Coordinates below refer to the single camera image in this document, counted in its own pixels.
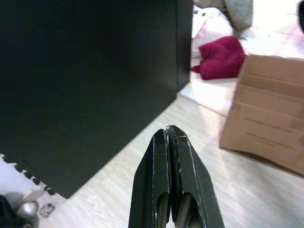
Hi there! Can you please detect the white plastic bag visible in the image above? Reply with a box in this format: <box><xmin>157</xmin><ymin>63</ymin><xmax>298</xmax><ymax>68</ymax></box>
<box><xmin>190</xmin><ymin>4</ymin><xmax>235</xmax><ymax>60</ymax></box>

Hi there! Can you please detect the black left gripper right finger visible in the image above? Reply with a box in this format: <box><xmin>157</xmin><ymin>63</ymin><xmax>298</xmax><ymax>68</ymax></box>
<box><xmin>167</xmin><ymin>125</ymin><xmax>225</xmax><ymax>228</ymax></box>

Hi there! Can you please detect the large brown cardboard box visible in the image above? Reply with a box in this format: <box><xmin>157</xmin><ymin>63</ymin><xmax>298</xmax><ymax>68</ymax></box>
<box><xmin>218</xmin><ymin>54</ymin><xmax>304</xmax><ymax>179</ymax></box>

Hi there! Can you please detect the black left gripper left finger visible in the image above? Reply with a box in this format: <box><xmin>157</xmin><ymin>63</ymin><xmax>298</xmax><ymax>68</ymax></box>
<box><xmin>128</xmin><ymin>129</ymin><xmax>172</xmax><ymax>228</ymax></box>

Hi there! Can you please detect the silver round metal piece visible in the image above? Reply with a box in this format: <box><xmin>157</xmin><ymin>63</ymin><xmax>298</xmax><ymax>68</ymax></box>
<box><xmin>16</xmin><ymin>201</ymin><xmax>39</xmax><ymax>219</ymax></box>

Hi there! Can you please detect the black wardrobe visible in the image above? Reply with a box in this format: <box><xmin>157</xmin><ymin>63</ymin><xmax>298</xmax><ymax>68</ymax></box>
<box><xmin>0</xmin><ymin>0</ymin><xmax>194</xmax><ymax>200</ymax></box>

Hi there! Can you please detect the grey green fabric sack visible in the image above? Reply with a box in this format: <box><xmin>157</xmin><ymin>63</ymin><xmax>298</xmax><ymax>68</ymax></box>
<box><xmin>223</xmin><ymin>0</ymin><xmax>254</xmax><ymax>31</ymax></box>

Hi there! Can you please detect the black fabric suitcase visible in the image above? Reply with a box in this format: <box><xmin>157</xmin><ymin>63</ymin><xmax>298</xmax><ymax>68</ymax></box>
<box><xmin>296</xmin><ymin>4</ymin><xmax>304</xmax><ymax>31</ymax></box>

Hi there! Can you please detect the white toothed foam mat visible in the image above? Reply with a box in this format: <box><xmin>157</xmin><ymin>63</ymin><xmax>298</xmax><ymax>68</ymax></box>
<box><xmin>0</xmin><ymin>153</ymin><xmax>57</xmax><ymax>228</ymax></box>

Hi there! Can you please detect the dark red cloth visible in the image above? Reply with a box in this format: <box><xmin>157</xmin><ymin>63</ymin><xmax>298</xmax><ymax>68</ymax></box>
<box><xmin>190</xmin><ymin>36</ymin><xmax>247</xmax><ymax>81</ymax></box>

